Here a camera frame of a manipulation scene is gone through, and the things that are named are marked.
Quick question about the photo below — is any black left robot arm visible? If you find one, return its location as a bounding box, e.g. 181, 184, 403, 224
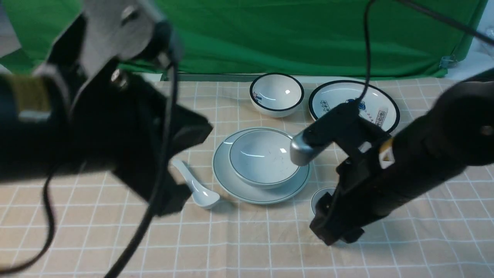
1, 0, 212, 203

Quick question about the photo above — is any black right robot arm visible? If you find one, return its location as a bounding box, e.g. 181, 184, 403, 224
303, 69, 494, 245

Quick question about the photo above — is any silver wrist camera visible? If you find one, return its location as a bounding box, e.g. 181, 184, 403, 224
290, 102, 365, 167

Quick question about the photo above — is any light blue ceramic spoon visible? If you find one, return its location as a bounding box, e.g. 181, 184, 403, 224
172, 159, 220, 209

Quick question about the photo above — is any black right camera cable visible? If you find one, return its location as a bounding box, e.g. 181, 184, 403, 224
357, 0, 494, 107

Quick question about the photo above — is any beige checkered tablecloth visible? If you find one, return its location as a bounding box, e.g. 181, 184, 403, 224
17, 81, 494, 278

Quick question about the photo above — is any metal binder clip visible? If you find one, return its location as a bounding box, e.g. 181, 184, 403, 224
439, 55, 458, 69

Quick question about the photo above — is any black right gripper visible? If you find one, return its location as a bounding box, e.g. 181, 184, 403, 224
310, 119, 394, 246

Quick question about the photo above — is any green backdrop cloth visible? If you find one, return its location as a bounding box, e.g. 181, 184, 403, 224
1, 0, 472, 79

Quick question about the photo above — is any light blue ceramic bowl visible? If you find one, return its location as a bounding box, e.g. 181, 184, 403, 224
229, 128, 300, 189

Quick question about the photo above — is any clear plastic bag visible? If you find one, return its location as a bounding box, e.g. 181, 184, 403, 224
479, 25, 494, 58

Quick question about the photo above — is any white cup bicycle print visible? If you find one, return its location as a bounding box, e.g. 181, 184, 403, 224
311, 187, 336, 216

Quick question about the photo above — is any white plate black rim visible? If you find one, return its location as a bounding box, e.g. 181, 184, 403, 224
308, 80, 401, 133

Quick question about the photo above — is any light blue ceramic plate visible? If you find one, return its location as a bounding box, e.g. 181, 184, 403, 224
212, 127, 313, 205

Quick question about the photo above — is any white bowl black rim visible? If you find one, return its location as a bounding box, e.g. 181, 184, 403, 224
249, 73, 305, 118

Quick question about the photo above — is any black camera cable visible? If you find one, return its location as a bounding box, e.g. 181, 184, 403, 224
357, 0, 494, 107
0, 23, 184, 278

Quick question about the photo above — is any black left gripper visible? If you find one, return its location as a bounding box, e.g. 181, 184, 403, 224
73, 58, 212, 217

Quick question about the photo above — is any black left camera cable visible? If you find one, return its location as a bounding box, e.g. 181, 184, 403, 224
0, 23, 184, 278

